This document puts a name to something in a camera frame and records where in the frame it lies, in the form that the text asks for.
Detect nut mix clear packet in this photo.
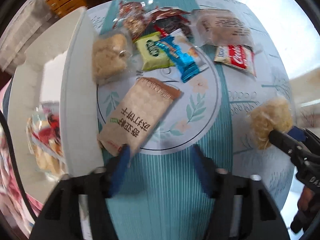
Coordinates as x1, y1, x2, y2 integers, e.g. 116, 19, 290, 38
112, 1, 150, 40

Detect dark prune clear packet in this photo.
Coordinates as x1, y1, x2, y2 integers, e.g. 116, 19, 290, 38
153, 15, 193, 38

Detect clear packet beige crackers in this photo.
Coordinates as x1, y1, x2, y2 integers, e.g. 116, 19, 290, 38
92, 28, 132, 83

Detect teal floral tablecloth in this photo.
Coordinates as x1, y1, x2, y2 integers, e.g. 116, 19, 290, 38
107, 0, 293, 239

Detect pink bed quilt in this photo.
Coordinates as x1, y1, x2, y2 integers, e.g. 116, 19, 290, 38
1, 79, 43, 239

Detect blue snack packet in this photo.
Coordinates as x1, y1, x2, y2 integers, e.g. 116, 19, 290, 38
155, 29, 209, 83

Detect yellow puffed rice cake packet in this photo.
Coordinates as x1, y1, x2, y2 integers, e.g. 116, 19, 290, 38
248, 96, 293, 150

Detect white plastic storage bin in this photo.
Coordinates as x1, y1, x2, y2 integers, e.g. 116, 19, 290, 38
8, 7, 104, 203

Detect dark red snack packet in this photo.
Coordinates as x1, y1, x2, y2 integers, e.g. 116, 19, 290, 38
145, 7, 190, 22

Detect clear bag of rice crackers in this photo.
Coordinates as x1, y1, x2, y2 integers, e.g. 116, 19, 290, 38
25, 101, 66, 178

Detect clear brown cake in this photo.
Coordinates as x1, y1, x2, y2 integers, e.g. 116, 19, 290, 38
192, 9, 254, 47

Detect green snack packet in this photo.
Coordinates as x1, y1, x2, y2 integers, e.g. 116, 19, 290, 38
135, 31, 175, 72

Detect black cable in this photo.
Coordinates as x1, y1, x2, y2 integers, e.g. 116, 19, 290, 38
0, 110, 38, 218

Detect beige soda cracker packet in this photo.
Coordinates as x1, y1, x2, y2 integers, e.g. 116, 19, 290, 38
98, 77, 181, 156

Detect red and white candy packet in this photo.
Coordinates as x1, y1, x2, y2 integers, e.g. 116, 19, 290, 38
214, 45, 256, 77

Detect white lace fabric cover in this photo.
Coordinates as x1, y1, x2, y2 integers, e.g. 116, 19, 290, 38
1, 0, 56, 74

